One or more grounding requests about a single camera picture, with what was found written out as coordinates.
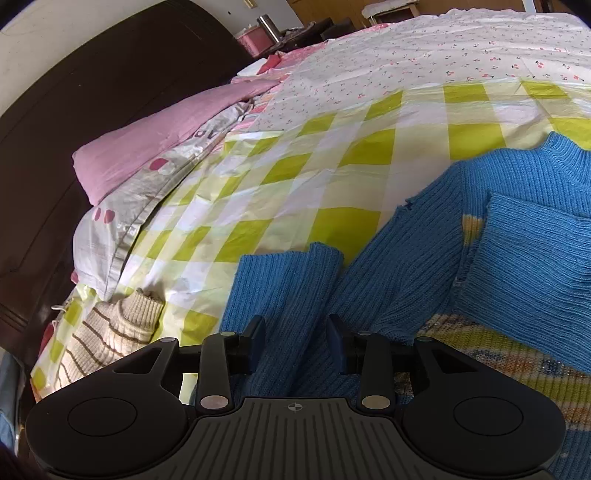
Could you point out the green checked bed sheet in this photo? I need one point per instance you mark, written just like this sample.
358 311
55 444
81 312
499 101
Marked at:
354 127

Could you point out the blue knit sweater yellow stripes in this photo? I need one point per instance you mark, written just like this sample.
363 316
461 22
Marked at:
493 258

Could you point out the beige striped knit garment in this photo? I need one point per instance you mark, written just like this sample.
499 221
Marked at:
109 332

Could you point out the dark bedside table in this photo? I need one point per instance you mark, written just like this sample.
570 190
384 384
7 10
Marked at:
314 33

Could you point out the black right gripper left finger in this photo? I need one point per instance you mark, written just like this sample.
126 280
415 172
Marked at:
224 356

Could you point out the metal thermos bottle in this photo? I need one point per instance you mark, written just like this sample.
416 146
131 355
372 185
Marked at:
268 25

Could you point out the small stool white cushion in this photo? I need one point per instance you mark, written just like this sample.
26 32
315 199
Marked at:
390 11

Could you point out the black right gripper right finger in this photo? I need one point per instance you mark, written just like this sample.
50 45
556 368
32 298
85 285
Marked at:
367 355

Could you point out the white patterned pillow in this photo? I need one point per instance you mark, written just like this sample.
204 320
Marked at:
106 233

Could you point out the pink pillow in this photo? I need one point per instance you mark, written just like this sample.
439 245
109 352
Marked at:
106 162

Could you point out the wooden wardrobe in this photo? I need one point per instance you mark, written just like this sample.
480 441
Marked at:
337 10

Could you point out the pink storage box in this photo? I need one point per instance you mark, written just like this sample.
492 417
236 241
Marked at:
255 40

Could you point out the dark wooden headboard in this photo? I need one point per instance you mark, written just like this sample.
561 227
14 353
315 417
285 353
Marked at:
139 66

